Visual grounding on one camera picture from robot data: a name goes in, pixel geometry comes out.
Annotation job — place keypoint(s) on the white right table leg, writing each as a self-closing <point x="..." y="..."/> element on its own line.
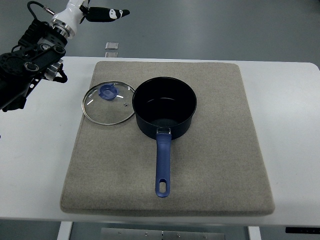
<point x="254" y="233"/>

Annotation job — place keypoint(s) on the metal plate under table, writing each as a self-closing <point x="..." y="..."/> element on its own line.
<point x="145" y="234"/>

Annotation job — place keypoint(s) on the beige fabric mat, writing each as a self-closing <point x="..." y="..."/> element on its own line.
<point x="215" y="168"/>

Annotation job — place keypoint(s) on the clear square floor marker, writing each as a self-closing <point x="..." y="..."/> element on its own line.
<point x="111" y="45"/>

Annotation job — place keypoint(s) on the black table control panel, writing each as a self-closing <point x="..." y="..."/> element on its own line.
<point x="303" y="230"/>

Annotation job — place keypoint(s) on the glass pot lid blue knob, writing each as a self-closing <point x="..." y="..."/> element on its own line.
<point x="109" y="103"/>

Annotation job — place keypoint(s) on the dark saucepan blue handle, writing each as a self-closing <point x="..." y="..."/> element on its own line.
<point x="164" y="108"/>

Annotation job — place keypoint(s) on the white left table leg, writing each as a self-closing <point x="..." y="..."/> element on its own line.
<point x="65" y="229"/>

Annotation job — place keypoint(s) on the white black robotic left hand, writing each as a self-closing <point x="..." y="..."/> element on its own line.
<point x="66" y="22"/>

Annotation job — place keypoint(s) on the lower clear floor marker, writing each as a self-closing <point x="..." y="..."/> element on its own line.
<point x="111" y="54"/>

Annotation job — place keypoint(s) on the white table leg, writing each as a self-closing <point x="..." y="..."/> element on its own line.
<point x="65" y="229"/>
<point x="254" y="233"/>

